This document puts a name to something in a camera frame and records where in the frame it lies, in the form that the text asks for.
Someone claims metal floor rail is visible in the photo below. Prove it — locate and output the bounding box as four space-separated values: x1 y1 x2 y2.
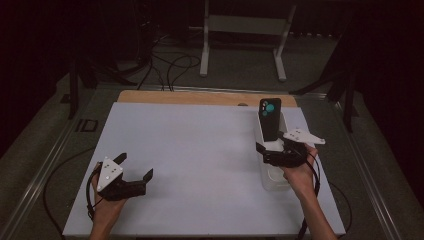
331 98 403 240
0 88 99 240
136 84 329 99

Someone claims black tripod stand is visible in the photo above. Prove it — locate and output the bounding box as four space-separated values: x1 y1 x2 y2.
289 63 361 134
59 59 138 120

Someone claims black phone case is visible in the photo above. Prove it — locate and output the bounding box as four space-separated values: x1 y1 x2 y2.
258 97 282 143

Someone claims looped black floor cable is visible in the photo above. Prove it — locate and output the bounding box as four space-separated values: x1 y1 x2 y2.
165 54 202 93

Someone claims white rectangular box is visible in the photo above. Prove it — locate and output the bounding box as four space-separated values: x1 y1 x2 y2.
254 109 294 193

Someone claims left hand-held gripper cable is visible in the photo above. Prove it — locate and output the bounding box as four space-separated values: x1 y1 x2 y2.
85 168 101 221

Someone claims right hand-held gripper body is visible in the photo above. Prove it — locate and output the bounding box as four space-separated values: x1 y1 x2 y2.
262 128 326 168

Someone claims right hand-held gripper cable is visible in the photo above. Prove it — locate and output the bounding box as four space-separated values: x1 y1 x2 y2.
297 156 322 240

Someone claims person's left hand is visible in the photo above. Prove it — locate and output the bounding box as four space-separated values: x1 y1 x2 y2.
90 162 128 225

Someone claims white metal stand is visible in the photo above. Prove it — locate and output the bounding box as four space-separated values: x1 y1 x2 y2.
189 0 298 83

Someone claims hand-held gripper cable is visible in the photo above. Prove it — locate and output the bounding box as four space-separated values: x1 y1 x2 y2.
297 156 322 240
85 168 101 221

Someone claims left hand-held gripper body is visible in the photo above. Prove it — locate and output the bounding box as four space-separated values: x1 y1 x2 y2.
96 156 148 202

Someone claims person's right hand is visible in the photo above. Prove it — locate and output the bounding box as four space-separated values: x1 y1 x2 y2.
282 143 320 202

